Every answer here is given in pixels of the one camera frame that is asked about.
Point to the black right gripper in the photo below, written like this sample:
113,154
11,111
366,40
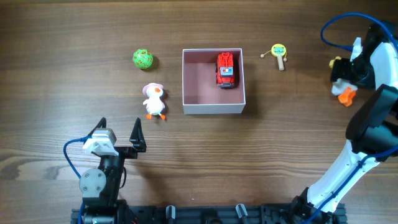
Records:
339,73

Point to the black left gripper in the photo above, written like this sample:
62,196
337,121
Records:
123,150

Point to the white plush duck yellow hair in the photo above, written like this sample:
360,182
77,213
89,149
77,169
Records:
341,81

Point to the white box pink interior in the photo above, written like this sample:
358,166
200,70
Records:
201,94

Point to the red toy fire truck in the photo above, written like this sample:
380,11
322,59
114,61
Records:
225,77

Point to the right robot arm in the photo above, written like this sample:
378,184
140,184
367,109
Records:
370,138

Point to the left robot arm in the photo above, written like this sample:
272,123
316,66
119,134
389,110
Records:
100,187

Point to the small duck with pink hat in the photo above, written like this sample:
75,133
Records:
154,104

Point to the green number ball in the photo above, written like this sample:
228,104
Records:
142,58

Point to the yellow wooden rattle drum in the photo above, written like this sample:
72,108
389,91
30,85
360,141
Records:
279,51

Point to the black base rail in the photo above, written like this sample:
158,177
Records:
260,214

